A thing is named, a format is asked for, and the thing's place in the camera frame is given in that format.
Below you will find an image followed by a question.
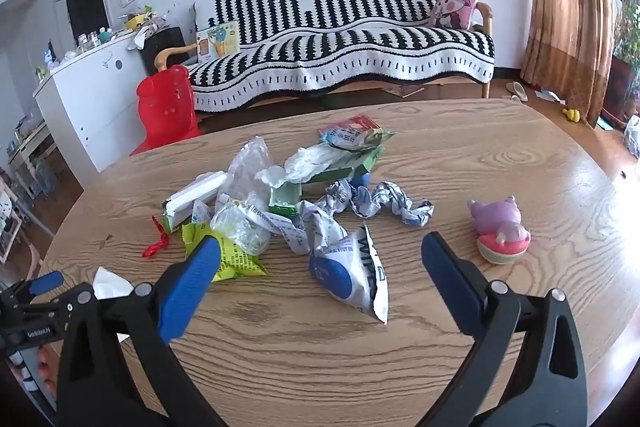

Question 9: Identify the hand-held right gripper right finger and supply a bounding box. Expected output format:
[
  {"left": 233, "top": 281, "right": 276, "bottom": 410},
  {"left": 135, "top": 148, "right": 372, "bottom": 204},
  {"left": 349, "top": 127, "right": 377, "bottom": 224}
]
[{"left": 421, "top": 231, "right": 591, "bottom": 427}]

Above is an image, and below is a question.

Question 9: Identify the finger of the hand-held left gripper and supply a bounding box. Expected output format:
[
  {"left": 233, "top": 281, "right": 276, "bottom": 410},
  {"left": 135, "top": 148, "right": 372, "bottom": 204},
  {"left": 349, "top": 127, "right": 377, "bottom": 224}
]
[{"left": 0, "top": 271, "right": 96, "bottom": 313}]

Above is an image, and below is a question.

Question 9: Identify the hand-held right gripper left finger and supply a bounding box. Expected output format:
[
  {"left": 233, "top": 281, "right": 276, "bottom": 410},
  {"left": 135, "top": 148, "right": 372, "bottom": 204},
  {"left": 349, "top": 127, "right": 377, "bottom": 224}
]
[{"left": 54, "top": 234, "right": 223, "bottom": 427}]

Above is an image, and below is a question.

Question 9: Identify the long white printed wrapper strip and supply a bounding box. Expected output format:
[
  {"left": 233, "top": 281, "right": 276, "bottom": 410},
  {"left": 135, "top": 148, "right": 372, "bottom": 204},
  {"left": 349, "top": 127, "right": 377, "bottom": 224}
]
[{"left": 192, "top": 199, "right": 348, "bottom": 258}]

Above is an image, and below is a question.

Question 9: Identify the person's left hand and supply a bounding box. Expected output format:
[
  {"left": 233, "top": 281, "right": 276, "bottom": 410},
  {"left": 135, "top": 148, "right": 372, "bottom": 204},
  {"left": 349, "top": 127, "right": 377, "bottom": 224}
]
[{"left": 36, "top": 344, "right": 60, "bottom": 400}]

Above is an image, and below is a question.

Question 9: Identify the yellow-green snack wrapper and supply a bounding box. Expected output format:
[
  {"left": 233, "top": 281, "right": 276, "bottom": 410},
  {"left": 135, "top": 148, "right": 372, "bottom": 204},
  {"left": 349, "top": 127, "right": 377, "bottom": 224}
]
[{"left": 181, "top": 222, "right": 268, "bottom": 283}]

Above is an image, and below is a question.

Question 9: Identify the red ribbon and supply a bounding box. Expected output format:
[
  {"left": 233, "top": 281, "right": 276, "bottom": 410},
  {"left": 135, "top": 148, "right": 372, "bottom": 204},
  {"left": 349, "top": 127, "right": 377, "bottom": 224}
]
[{"left": 142, "top": 215, "right": 172, "bottom": 258}]

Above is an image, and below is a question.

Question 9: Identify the white tissue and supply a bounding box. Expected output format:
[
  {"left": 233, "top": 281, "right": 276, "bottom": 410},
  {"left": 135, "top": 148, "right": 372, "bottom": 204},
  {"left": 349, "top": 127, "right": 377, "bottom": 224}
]
[{"left": 92, "top": 266, "right": 135, "bottom": 300}]

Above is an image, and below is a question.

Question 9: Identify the pink pig toy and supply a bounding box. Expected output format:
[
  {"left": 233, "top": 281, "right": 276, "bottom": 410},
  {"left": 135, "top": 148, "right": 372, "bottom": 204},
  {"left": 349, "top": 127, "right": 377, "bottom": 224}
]
[{"left": 467, "top": 195, "right": 532, "bottom": 267}]

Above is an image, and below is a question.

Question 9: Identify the small crumpled clear plastic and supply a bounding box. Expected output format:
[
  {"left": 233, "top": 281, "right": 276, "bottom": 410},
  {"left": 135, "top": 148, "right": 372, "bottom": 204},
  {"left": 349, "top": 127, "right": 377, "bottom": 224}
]
[{"left": 210, "top": 202, "right": 273, "bottom": 255}]

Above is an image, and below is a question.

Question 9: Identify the white cardboard box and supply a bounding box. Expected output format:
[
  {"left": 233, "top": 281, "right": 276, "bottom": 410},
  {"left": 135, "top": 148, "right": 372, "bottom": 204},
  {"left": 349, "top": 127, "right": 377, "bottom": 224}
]
[{"left": 162, "top": 171, "right": 228, "bottom": 233}]

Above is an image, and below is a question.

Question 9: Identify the crumpled silver printed wrapper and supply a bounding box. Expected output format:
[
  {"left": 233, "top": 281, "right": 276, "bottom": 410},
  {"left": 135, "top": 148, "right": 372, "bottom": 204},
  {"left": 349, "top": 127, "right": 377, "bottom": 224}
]
[{"left": 324, "top": 179, "right": 435, "bottom": 229}]

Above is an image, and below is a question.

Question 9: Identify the white blue wipes packet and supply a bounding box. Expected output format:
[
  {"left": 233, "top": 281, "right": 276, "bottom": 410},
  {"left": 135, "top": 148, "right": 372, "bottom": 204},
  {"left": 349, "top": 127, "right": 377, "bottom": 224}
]
[{"left": 307, "top": 224, "right": 390, "bottom": 324}]

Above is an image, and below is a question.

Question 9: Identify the cluttered storage rack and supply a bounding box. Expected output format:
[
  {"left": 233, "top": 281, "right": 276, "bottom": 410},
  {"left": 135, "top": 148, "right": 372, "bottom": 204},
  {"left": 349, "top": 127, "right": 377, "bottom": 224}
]
[{"left": 0, "top": 117, "right": 58, "bottom": 263}]

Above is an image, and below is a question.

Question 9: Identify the small green carton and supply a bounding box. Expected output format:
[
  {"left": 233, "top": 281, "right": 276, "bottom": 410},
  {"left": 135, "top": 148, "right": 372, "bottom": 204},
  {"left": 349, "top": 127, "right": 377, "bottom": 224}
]
[{"left": 268, "top": 184, "right": 302, "bottom": 215}]

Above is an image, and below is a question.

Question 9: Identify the large clear plastic bag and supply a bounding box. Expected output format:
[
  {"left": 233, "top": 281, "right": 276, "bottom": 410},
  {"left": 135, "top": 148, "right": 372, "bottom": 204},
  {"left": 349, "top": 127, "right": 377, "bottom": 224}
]
[{"left": 217, "top": 137, "right": 273, "bottom": 208}]

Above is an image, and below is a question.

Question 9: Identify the flat green box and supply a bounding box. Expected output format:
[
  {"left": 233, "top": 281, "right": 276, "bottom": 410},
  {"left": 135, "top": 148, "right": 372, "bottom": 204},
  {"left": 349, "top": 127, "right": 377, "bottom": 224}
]
[{"left": 300, "top": 144, "right": 387, "bottom": 185}]

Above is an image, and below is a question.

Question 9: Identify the white plastic bag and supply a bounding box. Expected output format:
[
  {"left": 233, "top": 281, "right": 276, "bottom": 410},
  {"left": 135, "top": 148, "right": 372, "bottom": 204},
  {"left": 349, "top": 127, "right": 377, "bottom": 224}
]
[{"left": 255, "top": 143, "right": 353, "bottom": 188}]

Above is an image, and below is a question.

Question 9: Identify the colourful snack packet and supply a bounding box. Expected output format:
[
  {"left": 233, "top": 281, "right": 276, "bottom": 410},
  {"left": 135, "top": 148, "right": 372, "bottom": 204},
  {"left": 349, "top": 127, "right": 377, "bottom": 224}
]
[{"left": 319, "top": 114, "right": 397, "bottom": 152}]

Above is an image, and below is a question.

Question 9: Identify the red plastic chair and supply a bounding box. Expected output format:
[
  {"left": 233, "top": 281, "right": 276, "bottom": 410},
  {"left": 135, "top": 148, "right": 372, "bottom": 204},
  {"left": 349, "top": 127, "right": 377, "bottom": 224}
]
[{"left": 130, "top": 64, "right": 202, "bottom": 156}]

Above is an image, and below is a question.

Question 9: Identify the white cabinet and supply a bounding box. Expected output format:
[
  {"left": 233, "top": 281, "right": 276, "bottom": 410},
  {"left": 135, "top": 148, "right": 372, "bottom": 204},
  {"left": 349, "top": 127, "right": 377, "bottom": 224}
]
[{"left": 33, "top": 29, "right": 151, "bottom": 172}]

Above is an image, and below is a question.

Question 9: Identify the beige slipper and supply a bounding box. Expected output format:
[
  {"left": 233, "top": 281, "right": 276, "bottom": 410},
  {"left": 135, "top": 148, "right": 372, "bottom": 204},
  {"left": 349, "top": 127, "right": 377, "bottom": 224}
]
[{"left": 505, "top": 82, "right": 531, "bottom": 104}]

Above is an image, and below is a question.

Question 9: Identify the wooden sofa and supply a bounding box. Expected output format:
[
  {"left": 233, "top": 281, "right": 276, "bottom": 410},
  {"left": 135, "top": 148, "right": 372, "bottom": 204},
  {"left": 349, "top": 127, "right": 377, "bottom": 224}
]
[{"left": 154, "top": 0, "right": 496, "bottom": 114}]

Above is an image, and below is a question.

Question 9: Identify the clutter of bottles and jars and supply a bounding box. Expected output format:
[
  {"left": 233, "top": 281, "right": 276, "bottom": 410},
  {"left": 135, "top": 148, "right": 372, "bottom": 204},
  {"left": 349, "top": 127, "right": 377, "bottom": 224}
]
[{"left": 35, "top": 24, "right": 126, "bottom": 80}]

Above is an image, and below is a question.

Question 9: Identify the black box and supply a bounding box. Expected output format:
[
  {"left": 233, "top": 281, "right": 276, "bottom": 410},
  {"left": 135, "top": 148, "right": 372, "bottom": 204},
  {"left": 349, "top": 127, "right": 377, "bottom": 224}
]
[{"left": 138, "top": 26, "right": 187, "bottom": 76}]

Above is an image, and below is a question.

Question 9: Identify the colourful picture book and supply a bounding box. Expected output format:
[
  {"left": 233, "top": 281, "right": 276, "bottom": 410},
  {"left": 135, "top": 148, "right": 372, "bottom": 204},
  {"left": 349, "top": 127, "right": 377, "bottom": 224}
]
[{"left": 196, "top": 21, "right": 241, "bottom": 64}]

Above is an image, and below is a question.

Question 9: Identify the black white striped sofa blanket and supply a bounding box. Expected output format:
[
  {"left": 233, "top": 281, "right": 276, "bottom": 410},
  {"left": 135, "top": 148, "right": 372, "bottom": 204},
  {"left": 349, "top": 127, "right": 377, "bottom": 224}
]
[{"left": 187, "top": 0, "right": 496, "bottom": 112}]

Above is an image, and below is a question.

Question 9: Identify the pink cartoon pillow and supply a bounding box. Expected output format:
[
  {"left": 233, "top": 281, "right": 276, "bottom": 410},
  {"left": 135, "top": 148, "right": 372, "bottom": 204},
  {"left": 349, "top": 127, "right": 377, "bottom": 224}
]
[{"left": 431, "top": 0, "right": 484, "bottom": 31}]

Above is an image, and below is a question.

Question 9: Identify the brown striped curtain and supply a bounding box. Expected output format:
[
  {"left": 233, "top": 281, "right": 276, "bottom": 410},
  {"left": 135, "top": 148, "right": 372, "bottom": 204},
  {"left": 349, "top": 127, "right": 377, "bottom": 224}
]
[{"left": 520, "top": 0, "right": 626, "bottom": 124}]

